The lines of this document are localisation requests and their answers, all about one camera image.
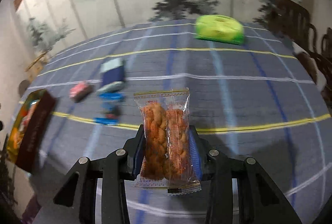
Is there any clear orange twist snack packet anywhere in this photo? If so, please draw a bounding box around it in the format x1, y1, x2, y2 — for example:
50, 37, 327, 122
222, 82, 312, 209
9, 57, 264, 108
134, 88, 201, 195

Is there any blue clear snack packet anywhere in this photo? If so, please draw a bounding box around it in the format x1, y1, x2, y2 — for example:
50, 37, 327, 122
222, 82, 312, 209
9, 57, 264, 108
93, 93, 124, 126

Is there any pink patterned snack packet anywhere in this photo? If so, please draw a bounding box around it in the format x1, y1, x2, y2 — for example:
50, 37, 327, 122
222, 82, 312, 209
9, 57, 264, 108
69, 81, 93, 103

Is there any blue white biscuit pack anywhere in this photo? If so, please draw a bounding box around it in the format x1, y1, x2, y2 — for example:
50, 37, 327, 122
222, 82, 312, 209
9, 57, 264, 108
98, 57, 125, 93

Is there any gold metal tin tray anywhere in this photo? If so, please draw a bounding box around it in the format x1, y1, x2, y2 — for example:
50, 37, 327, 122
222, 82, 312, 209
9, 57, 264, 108
6, 89, 56, 173

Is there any blue plaid tablecloth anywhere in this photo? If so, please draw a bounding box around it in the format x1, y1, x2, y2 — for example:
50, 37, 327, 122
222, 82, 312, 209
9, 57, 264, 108
30, 20, 331, 223

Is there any light bamboo chair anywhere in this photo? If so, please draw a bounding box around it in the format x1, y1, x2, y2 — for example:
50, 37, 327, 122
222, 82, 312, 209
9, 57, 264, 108
25, 49, 51, 82

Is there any dark wooden chair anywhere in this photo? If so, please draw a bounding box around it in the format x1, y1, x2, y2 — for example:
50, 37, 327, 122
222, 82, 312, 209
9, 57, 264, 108
293, 24, 331, 113
267, 0, 319, 53

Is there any green tissue pack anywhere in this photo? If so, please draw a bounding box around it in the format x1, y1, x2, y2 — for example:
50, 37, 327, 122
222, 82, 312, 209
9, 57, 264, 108
195, 15, 244, 45

